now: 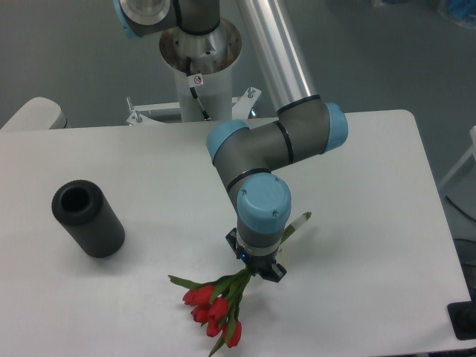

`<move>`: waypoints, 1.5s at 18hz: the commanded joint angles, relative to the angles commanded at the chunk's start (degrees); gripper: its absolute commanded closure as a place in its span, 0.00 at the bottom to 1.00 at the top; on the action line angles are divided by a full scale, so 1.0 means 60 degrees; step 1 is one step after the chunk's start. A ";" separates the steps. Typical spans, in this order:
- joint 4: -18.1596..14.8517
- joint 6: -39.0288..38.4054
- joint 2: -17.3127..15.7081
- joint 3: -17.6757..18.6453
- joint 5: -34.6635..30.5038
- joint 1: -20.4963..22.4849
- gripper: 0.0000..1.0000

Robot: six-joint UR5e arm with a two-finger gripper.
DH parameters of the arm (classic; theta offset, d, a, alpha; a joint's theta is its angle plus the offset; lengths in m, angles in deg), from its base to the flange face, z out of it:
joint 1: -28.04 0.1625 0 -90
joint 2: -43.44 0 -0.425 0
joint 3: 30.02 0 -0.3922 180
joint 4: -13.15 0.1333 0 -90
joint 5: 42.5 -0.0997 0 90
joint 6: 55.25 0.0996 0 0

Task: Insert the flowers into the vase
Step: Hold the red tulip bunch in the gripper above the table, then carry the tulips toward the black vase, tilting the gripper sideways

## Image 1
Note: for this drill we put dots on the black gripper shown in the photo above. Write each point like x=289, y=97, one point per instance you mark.
x=265, y=266

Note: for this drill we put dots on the red tulip bouquet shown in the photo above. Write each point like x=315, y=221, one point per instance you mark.
x=216, y=304

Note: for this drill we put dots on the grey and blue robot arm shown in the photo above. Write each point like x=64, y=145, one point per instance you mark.
x=246, y=158

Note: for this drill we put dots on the black ribbed cylindrical vase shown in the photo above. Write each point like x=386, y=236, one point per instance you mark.
x=82, y=209

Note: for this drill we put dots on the black device at table edge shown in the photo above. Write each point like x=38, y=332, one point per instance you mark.
x=462, y=317

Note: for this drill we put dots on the white chair back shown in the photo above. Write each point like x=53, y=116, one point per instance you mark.
x=39, y=113

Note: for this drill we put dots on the blue items in clear bag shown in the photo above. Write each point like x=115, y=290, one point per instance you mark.
x=460, y=12

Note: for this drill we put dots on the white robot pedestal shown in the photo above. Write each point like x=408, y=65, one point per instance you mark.
x=202, y=67

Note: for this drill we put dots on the white frame at right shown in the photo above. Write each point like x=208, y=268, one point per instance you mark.
x=463, y=165

